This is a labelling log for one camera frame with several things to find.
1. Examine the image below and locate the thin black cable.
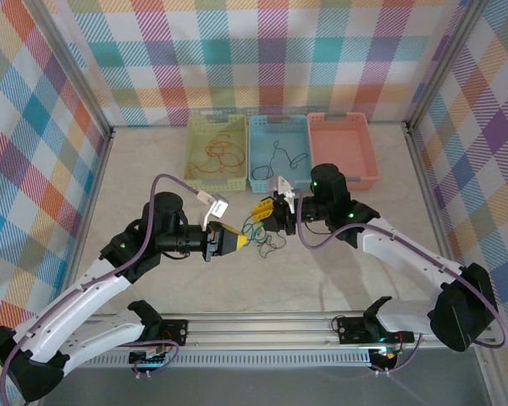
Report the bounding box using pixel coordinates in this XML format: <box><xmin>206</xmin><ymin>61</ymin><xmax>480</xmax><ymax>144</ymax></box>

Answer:
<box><xmin>252</xmin><ymin>140</ymin><xmax>312</xmax><ymax>180</ymax></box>
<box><xmin>260</xmin><ymin>234</ymin><xmax>288</xmax><ymax>255</ymax></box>

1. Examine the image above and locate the pink plastic basket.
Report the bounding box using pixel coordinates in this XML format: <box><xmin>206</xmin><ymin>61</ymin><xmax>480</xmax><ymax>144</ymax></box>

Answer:
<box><xmin>306</xmin><ymin>111</ymin><xmax>381</xmax><ymax>192</ymax></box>

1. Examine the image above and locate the blue plastic basket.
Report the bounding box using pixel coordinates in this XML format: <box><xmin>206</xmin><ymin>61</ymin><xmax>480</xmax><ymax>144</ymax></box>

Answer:
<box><xmin>247</xmin><ymin>113</ymin><xmax>315</xmax><ymax>195</ymax></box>

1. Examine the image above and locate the green plastic basket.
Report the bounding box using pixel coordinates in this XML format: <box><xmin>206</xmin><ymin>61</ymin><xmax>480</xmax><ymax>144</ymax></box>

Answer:
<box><xmin>181</xmin><ymin>113</ymin><xmax>249</xmax><ymax>195</ymax></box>

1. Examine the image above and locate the small controller board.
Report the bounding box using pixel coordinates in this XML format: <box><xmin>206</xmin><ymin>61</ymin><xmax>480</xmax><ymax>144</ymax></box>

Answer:
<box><xmin>129</xmin><ymin>345</ymin><xmax>170</xmax><ymax>370</ymax></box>
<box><xmin>372</xmin><ymin>343</ymin><xmax>401</xmax><ymax>365</ymax></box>

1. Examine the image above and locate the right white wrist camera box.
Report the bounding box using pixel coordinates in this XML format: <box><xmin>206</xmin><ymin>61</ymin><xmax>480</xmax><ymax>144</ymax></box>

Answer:
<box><xmin>268</xmin><ymin>175</ymin><xmax>301</xmax><ymax>214</ymax></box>

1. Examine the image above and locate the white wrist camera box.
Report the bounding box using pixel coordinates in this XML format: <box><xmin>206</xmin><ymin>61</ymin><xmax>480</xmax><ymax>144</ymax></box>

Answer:
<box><xmin>268</xmin><ymin>175</ymin><xmax>301</xmax><ymax>214</ymax></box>
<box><xmin>196</xmin><ymin>192</ymin><xmax>229</xmax><ymax>232</ymax></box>

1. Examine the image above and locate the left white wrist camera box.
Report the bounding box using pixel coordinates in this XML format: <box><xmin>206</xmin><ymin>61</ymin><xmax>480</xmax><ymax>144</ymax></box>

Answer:
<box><xmin>196</xmin><ymin>192</ymin><xmax>229</xmax><ymax>232</ymax></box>

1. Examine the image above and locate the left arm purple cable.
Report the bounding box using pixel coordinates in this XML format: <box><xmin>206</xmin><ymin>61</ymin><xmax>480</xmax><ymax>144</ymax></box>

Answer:
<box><xmin>0</xmin><ymin>173</ymin><xmax>215</xmax><ymax>405</ymax></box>

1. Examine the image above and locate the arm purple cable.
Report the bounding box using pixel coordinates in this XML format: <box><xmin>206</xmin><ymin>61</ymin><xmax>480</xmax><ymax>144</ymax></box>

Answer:
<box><xmin>0</xmin><ymin>173</ymin><xmax>215</xmax><ymax>405</ymax></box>
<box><xmin>298</xmin><ymin>194</ymin><xmax>508</xmax><ymax>376</ymax></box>

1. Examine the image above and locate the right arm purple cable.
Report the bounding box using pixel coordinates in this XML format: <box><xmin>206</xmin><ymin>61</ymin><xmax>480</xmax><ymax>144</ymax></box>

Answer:
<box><xmin>298</xmin><ymin>194</ymin><xmax>508</xmax><ymax>376</ymax></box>

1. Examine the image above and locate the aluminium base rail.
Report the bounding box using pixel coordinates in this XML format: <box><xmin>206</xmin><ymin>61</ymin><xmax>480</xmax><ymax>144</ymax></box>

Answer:
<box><xmin>74</xmin><ymin>310</ymin><xmax>496</xmax><ymax>353</ymax></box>

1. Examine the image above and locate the slotted grey cable duct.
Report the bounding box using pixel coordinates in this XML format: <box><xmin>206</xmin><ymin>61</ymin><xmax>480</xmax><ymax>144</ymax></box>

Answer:
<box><xmin>74</xmin><ymin>354</ymin><xmax>373</xmax><ymax>368</ymax></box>

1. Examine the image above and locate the aluminium frame post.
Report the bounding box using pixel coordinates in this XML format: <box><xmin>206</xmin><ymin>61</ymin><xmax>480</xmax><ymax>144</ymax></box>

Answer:
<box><xmin>25</xmin><ymin>0</ymin><xmax>116</xmax><ymax>140</ymax></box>
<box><xmin>405</xmin><ymin>0</ymin><xmax>490</xmax><ymax>130</ymax></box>

